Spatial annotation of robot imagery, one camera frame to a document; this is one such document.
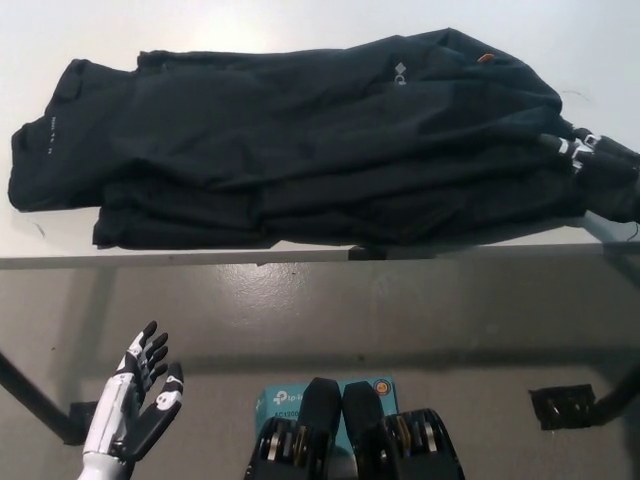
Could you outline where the teal tp-link box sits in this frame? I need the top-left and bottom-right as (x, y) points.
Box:
(255, 378), (399, 451)

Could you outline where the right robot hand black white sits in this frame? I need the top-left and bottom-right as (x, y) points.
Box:
(539, 127), (640, 224)

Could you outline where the black table leg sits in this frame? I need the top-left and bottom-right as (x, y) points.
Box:
(592, 357), (640, 426)
(0, 349), (74, 444)

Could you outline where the black jacket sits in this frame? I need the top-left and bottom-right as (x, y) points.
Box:
(7, 27), (591, 251)

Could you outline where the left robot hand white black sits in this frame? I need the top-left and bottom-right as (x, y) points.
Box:
(82, 319), (185, 459)

